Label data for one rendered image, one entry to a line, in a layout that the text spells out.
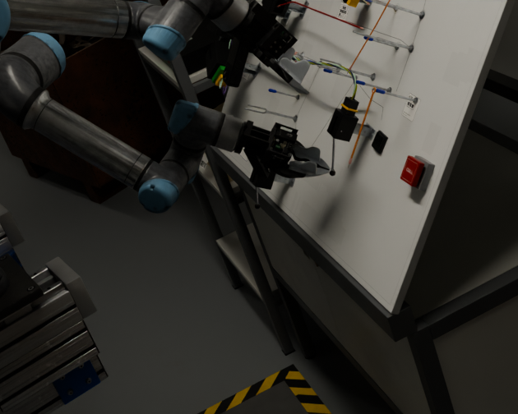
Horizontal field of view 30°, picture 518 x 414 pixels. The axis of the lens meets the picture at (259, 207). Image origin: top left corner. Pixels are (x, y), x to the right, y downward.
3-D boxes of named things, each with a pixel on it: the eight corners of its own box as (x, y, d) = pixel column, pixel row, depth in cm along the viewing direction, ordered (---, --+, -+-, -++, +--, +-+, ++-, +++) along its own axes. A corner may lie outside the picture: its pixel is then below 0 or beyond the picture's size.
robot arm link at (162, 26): (154, 59, 193) (185, 15, 194) (179, 66, 184) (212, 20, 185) (126, 34, 189) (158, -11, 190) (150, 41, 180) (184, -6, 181)
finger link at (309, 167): (332, 174, 209) (292, 160, 208) (324, 185, 214) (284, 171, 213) (335, 162, 210) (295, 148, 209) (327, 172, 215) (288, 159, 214)
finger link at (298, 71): (326, 78, 196) (292, 47, 194) (305, 99, 197) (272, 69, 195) (323, 76, 199) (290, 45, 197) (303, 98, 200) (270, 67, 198)
